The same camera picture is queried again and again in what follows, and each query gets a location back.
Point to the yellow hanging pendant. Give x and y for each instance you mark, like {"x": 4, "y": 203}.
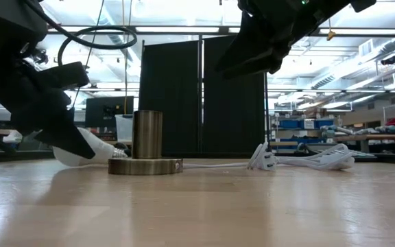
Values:
{"x": 331, "y": 34}

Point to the fluorescent ceiling light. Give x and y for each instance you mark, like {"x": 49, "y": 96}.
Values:
{"x": 358, "y": 31}
{"x": 177, "y": 29}

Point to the clear plastic bin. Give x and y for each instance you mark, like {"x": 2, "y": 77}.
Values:
{"x": 123, "y": 128}

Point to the grey power tool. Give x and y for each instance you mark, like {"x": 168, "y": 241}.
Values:
{"x": 336, "y": 131}
{"x": 386, "y": 129}

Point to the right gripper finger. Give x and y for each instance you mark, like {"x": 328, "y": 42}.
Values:
{"x": 249, "y": 48}
{"x": 259, "y": 67}

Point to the white lightbulb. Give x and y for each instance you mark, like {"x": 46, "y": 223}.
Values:
{"x": 105, "y": 151}

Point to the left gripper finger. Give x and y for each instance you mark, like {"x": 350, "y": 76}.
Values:
{"x": 69, "y": 139}

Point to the brass lamp socket base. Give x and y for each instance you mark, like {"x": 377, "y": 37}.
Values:
{"x": 146, "y": 137}

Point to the black fabric divider panel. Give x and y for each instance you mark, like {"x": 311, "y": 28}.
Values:
{"x": 233, "y": 113}
{"x": 170, "y": 103}

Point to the black monitor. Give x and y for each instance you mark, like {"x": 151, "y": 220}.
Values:
{"x": 101, "y": 111}

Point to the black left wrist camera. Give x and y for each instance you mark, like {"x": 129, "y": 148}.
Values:
{"x": 63, "y": 73}

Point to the black ceiling-mounted device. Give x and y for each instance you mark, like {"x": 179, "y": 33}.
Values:
{"x": 389, "y": 60}

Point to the blue storage bin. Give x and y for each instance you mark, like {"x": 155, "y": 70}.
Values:
{"x": 289, "y": 124}
{"x": 325, "y": 123}

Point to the wooden workbench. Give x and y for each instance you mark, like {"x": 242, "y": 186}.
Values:
{"x": 382, "y": 138}

